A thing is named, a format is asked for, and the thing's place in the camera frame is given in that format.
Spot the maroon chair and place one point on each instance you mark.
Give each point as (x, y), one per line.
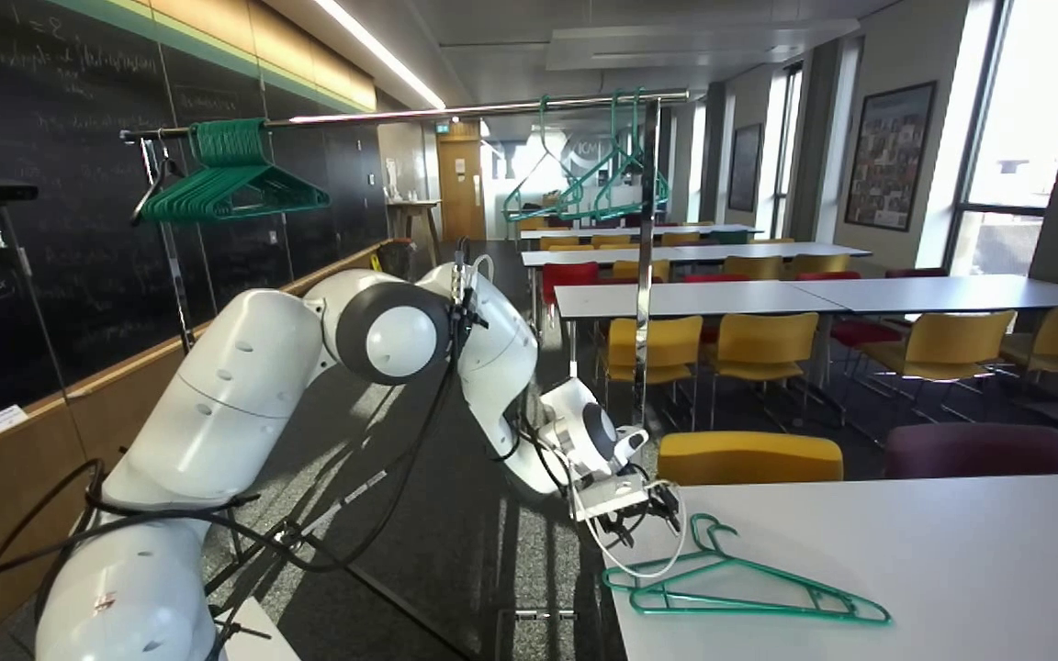
(975, 450)

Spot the bundle of green coat hangers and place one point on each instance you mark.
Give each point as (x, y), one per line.
(237, 188)

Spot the black rack base bar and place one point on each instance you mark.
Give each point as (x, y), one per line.
(422, 619)

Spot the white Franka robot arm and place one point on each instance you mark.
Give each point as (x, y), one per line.
(223, 405)

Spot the white rectangular table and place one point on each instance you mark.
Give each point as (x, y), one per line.
(679, 254)
(919, 574)
(957, 293)
(625, 231)
(679, 301)

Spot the red chair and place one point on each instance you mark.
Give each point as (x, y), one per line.
(567, 281)
(864, 330)

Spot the large framed wall picture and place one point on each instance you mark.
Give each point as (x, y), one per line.
(891, 159)

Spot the small framed wall picture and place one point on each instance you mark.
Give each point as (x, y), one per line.
(746, 170)

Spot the ceiling light strip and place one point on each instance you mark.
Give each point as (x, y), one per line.
(384, 52)

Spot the metal rack rail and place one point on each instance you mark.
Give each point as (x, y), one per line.
(433, 112)

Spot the white robot base platform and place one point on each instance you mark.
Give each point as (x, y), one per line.
(260, 637)

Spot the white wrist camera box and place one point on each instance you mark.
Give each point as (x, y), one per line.
(608, 495)

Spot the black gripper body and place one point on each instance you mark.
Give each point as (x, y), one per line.
(664, 505)

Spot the metal rack upright pole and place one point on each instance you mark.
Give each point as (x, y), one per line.
(178, 281)
(643, 367)

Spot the small high side table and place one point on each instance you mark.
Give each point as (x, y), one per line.
(413, 205)

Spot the wooden door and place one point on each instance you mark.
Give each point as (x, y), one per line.
(462, 184)

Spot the tall window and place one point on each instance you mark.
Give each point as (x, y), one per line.
(772, 148)
(1030, 112)

